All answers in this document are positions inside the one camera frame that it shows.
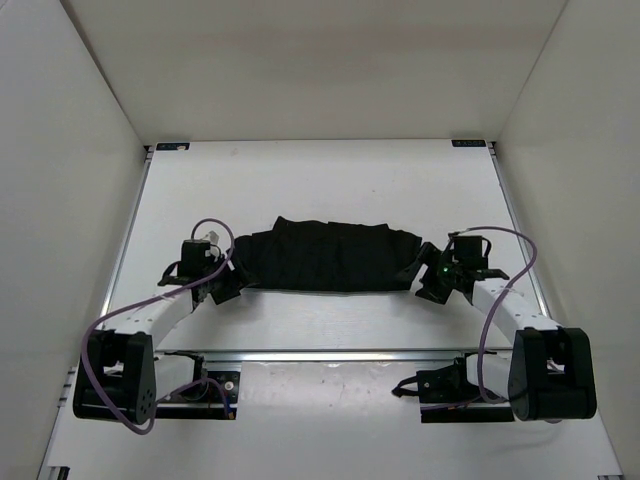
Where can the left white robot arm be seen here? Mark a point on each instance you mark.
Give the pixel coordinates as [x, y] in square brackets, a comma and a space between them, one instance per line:
[122, 375]

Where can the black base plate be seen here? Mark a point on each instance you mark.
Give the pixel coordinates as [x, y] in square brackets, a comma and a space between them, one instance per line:
[447, 397]
[214, 396]

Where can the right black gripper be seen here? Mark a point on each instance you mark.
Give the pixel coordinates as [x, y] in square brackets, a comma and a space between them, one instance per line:
[430, 256]

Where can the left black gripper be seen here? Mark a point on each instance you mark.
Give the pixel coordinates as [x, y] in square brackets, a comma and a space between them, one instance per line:
[231, 290]

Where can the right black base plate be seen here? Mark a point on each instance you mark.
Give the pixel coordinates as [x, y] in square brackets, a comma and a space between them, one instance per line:
[447, 397]

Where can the left blue corner label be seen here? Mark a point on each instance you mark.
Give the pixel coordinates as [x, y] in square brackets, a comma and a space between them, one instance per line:
[172, 146]

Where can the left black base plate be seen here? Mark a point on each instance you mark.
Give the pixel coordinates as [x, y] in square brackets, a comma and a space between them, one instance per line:
[214, 396]

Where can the right blue corner label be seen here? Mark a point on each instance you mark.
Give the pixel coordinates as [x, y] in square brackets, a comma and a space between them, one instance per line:
[468, 143]

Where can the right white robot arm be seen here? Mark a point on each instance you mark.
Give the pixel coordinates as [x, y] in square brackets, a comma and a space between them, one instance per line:
[526, 363]

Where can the black skirt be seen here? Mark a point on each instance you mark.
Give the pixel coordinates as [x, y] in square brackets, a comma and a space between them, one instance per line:
[314, 256]

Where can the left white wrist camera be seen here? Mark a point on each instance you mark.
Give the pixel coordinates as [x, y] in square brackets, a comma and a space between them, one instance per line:
[214, 251]

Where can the blue corner label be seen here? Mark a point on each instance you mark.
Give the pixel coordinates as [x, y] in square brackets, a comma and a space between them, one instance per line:
[172, 146]
[468, 143]

